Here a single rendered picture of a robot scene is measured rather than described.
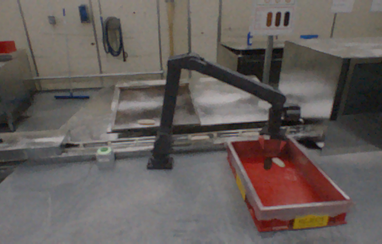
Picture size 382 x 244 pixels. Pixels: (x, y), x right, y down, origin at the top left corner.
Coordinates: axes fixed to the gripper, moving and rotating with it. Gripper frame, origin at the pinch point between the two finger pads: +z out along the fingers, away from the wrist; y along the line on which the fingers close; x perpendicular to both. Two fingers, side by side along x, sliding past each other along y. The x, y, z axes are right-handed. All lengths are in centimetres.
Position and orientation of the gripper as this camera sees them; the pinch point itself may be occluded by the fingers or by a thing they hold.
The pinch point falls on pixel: (271, 148)
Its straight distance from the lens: 127.7
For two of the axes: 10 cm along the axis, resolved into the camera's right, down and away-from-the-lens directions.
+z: 0.4, 9.1, 4.2
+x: 3.9, -4.0, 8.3
